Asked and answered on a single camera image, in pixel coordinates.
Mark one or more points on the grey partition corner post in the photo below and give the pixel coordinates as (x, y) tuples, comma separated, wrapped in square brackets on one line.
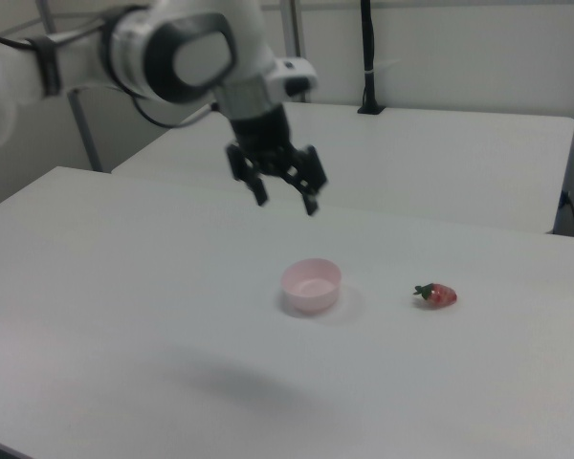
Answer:
[(87, 134)]

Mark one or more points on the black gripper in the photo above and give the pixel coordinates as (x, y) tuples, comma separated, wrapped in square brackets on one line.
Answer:
[(260, 131)]

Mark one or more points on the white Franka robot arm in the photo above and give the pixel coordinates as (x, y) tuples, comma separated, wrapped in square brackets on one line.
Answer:
[(134, 48)]

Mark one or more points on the white side table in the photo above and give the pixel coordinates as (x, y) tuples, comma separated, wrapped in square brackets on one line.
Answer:
[(411, 158)]

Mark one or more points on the pink plastic bowl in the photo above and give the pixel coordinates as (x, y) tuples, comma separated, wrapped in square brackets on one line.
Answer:
[(311, 287)]

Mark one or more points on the red strawberry with green leaves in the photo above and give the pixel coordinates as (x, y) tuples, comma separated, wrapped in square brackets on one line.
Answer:
[(441, 295)]

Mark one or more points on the black camera pole with clamp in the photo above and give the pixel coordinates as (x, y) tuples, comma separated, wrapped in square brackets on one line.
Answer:
[(369, 52)]

